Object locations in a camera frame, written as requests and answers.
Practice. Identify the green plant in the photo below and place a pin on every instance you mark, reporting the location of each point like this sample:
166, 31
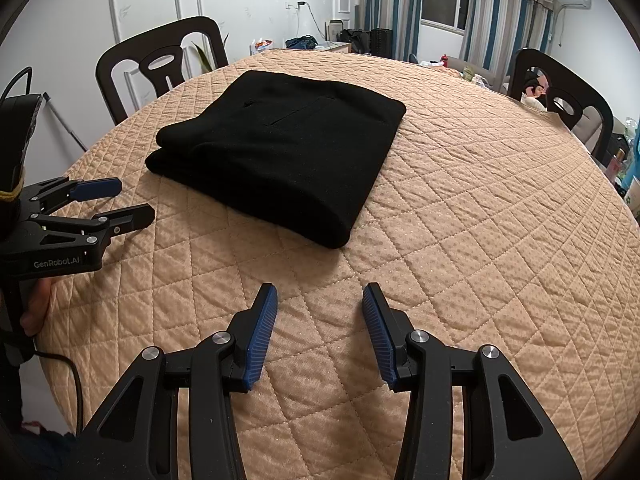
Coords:
205, 57

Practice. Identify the colourful snack bag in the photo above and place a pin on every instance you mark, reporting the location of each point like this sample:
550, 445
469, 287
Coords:
261, 45

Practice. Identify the red bottle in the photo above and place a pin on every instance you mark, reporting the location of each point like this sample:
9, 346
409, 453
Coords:
443, 60

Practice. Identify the black pants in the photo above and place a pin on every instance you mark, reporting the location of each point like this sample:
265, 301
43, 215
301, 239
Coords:
280, 150

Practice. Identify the black bag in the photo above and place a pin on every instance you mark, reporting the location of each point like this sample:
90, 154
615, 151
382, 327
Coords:
356, 40

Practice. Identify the black upright case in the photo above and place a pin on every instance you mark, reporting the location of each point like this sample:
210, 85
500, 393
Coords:
382, 41

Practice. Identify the dark chair beside plant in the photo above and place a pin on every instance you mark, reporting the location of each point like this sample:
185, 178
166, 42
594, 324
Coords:
135, 47

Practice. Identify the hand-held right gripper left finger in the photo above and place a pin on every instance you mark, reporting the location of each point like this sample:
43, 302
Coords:
261, 330

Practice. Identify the beige quilted blanket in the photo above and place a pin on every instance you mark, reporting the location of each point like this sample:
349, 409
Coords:
450, 210

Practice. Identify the grey metal stick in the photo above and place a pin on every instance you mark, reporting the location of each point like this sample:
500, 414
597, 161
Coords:
65, 122

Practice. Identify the cartoon plush pillow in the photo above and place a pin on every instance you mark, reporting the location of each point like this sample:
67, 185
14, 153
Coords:
536, 91

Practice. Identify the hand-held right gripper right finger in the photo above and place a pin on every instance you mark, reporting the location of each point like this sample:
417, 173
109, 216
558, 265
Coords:
379, 330

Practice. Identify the striped grey blue curtain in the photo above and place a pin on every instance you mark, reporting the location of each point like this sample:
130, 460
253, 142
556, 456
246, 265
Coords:
390, 0
510, 20

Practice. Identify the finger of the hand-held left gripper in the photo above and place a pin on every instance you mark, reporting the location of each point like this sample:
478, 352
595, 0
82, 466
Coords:
130, 217
97, 188

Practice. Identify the dark chair beside plush pillow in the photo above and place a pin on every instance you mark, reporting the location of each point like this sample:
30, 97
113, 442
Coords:
590, 100

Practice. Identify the person's left hand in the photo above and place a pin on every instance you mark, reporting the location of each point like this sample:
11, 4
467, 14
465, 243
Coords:
37, 310

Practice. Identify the dark blue bag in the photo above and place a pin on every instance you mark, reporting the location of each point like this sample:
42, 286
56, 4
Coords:
301, 42

